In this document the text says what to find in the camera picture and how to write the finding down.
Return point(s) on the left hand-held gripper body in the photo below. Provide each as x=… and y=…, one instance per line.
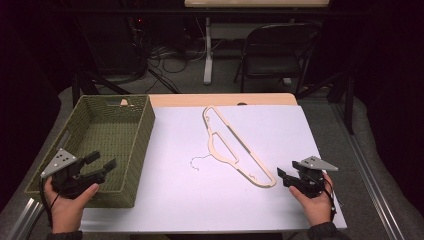
x=71, y=181

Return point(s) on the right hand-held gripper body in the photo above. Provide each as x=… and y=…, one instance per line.
x=310, y=180

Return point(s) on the green woven basket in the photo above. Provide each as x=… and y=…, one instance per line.
x=110, y=140

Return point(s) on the beige clothes hanger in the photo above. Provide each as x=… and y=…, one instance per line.
x=213, y=146

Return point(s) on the person's right hand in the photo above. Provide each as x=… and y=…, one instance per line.
x=316, y=206

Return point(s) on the person's left hand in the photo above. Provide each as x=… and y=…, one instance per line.
x=68, y=210

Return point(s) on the black stand legs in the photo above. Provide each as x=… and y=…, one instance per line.
x=348, y=100
x=87, y=83

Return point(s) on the white table mat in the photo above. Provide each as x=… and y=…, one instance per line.
x=186, y=200

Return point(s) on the black folding chair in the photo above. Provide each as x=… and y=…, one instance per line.
x=278, y=63

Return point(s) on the white desk leg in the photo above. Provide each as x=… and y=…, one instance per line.
x=208, y=63

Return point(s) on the aluminium rail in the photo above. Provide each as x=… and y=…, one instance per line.
x=373, y=186
x=25, y=220

